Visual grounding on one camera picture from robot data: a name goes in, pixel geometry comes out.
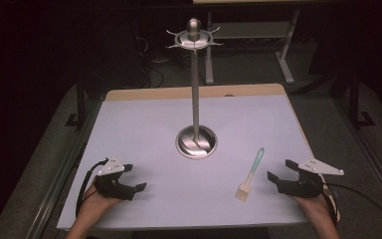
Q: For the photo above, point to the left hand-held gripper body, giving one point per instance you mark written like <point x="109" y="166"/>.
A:
<point x="111" y="186"/>

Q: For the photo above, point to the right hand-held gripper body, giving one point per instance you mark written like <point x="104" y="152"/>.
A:
<point x="306" y="184"/>

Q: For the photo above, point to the metal utensil stand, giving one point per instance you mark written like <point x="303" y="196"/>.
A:
<point x="195" y="99"/>

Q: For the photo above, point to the person's right hand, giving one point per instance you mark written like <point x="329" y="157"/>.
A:
<point x="311" y="205"/>

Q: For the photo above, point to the person's left hand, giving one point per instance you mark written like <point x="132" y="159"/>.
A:
<point x="94" y="202"/>

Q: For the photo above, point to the white table mat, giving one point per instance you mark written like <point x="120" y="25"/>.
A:
<point x="146" y="132"/>

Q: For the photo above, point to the black metal stand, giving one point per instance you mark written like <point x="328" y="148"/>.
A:
<point x="81" y="99"/>
<point x="354" y="99"/>

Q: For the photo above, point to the white legged desk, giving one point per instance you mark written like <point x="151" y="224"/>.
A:
<point x="255" y="30"/>

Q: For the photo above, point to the aluminium frame rail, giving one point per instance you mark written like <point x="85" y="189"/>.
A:
<point x="59" y="172"/>
<point x="371" y="166"/>

